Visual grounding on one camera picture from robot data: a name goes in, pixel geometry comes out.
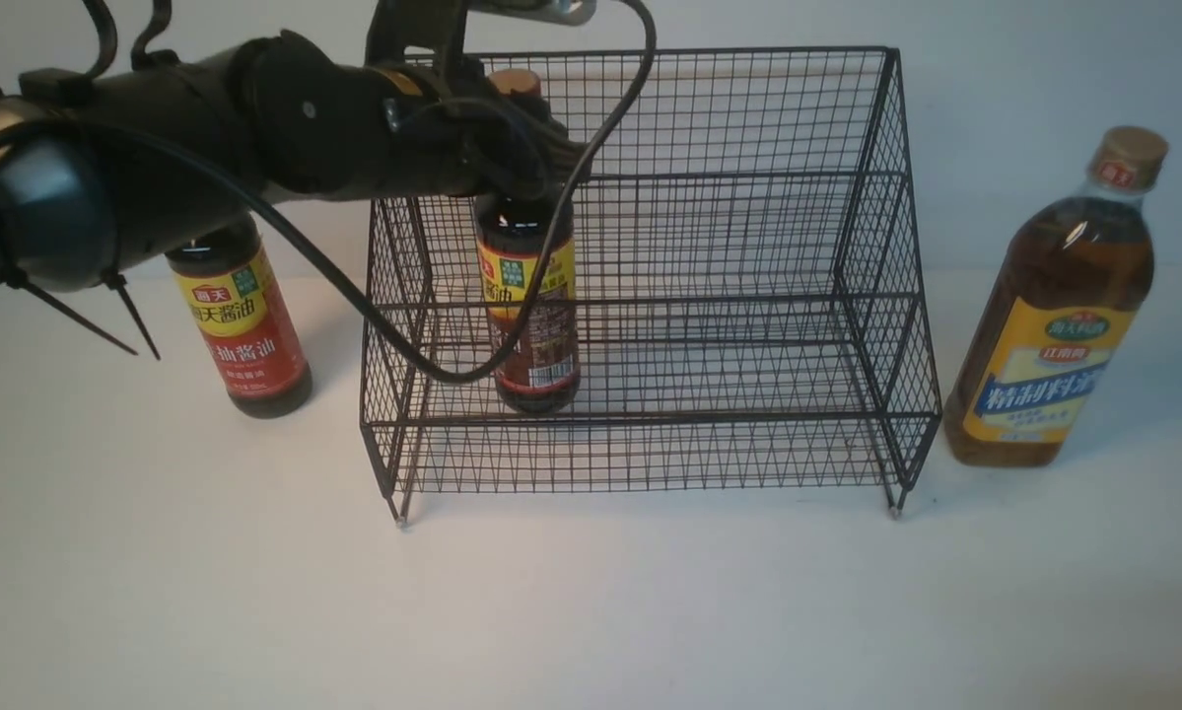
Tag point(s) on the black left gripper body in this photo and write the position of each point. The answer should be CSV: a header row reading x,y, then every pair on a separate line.
x,y
510,144

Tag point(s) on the dark soy sauce bottle brown label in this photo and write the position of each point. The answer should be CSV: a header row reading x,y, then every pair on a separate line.
x,y
527,266

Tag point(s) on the soy sauce bottle red label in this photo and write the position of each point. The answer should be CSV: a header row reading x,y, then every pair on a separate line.
x,y
233,295

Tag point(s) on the cooking wine bottle yellow label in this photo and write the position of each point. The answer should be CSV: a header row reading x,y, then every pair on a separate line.
x,y
1074,278

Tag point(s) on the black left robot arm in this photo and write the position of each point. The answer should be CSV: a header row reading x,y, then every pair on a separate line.
x,y
100,173

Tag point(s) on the black wire mesh rack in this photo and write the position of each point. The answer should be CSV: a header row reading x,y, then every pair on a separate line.
x,y
750,302

